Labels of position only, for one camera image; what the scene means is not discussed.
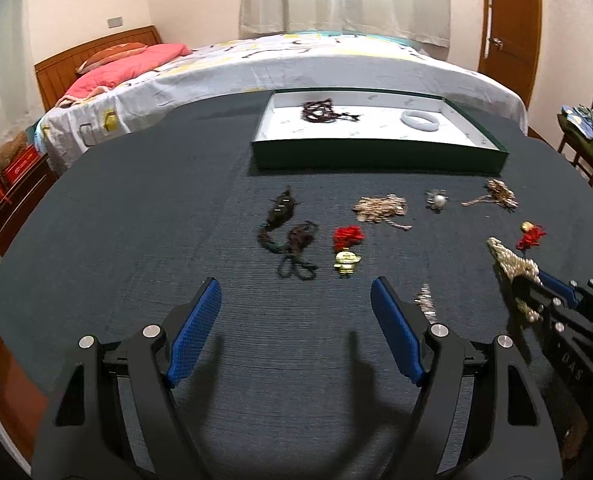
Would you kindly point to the pink pillow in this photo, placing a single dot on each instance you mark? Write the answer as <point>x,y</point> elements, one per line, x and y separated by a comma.
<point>121,70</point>

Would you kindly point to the dark blue tablecloth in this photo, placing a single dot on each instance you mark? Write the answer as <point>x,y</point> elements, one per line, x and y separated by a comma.
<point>151,210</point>

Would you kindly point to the wooden headboard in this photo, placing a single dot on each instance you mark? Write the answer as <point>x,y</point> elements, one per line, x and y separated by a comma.
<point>61,75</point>

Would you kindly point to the wooden nightstand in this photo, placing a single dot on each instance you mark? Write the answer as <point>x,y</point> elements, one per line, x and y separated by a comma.
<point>16,205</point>

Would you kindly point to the black tassel pendant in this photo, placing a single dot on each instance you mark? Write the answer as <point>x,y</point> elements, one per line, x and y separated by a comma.
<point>279,212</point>

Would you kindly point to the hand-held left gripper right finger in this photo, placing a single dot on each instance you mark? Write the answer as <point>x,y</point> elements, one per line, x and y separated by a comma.
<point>396,330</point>

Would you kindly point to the red box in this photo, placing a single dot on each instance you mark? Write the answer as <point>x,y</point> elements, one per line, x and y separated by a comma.
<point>24,166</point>

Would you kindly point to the green cloth pile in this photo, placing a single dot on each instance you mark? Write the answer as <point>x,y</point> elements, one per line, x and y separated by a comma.
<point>584,135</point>

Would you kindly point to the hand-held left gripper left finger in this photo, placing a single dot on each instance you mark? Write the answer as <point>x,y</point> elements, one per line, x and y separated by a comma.
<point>196,330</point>

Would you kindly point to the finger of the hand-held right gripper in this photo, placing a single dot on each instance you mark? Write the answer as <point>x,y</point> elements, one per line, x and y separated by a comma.
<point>559,287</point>
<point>531,300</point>

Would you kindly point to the silver pearl brooch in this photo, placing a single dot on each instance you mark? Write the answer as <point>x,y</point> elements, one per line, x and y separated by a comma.
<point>439,201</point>

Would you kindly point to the wooden door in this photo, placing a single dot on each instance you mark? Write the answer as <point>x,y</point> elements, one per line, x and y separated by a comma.
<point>511,20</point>

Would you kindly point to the wall socket plate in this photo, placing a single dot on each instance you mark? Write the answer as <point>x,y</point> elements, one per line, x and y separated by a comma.
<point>115,22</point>

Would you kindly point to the red knot gold figure charm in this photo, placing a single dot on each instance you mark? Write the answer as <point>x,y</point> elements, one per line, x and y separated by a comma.
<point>346,260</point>

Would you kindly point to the bed with printed sheet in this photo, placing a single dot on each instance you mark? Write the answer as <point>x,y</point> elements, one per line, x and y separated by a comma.
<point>276,65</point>

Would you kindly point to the brown teddy bear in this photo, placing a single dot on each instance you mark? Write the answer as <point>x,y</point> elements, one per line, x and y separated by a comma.
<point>10,152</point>

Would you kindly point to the white jade bangle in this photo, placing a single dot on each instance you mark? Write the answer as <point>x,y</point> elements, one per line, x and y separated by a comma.
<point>419,129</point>

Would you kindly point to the red knot gold bell charm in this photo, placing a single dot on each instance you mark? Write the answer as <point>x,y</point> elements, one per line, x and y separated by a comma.
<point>531,236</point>

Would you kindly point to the brown patterned pillow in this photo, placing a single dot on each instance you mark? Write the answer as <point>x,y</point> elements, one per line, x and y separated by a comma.
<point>111,55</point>

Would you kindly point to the green jewelry box white inside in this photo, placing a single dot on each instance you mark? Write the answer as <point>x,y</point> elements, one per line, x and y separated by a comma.
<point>376,157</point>

